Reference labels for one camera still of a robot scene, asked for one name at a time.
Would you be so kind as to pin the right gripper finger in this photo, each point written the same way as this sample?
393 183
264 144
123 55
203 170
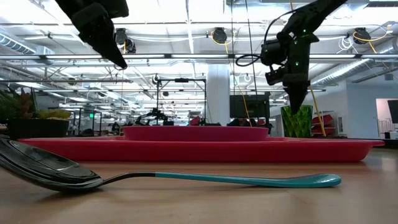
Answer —
297 99

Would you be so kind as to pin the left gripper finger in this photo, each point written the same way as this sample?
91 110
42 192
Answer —
105 43

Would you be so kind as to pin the green faceted cup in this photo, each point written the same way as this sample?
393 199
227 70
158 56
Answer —
298 124

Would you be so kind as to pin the pink round plate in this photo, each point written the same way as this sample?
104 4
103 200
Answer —
196 133

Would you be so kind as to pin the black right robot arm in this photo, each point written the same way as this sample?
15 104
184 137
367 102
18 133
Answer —
314 12

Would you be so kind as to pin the red plastic tray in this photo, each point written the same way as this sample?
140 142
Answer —
202 151

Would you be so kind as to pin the black monitor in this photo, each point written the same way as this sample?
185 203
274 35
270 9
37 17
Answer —
248 107

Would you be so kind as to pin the white pillar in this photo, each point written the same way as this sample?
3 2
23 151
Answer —
218 93

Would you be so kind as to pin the potted succulent plant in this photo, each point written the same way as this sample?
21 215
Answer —
37 129

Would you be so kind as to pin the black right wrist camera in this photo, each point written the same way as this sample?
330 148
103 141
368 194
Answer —
275 76

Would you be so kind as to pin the black background rig frame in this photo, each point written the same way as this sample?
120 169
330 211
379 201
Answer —
158 99

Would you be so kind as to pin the black wall screen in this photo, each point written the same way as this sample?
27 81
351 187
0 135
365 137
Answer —
393 110

